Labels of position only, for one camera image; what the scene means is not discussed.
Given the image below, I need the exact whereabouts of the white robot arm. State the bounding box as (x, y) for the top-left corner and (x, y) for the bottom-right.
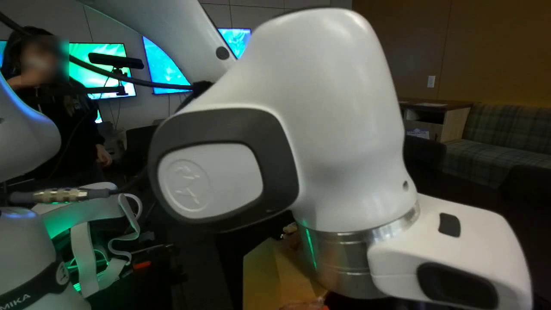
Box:
(77, 0), (533, 310)

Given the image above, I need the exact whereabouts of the wooden shelf cabinet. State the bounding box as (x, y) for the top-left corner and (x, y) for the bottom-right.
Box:
(399, 102), (471, 143)

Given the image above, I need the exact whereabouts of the green plaid sofa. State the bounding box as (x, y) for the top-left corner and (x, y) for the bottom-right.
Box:
(440, 104), (551, 190)

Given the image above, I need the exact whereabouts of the person in dark clothes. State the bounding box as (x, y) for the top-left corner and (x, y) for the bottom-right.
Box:
(1, 26), (111, 185)

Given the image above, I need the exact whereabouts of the wall monitor right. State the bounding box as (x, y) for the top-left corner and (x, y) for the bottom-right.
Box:
(141, 28), (251, 95)

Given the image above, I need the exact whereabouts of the wall monitor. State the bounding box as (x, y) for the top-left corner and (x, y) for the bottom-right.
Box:
(0, 40), (137, 102)
(141, 28), (251, 95)

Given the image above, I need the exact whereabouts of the black camera on stand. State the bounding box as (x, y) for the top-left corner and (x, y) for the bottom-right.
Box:
(87, 52), (144, 76)

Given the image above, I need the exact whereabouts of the wall monitor left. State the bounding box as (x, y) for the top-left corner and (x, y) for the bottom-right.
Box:
(0, 40), (137, 102)

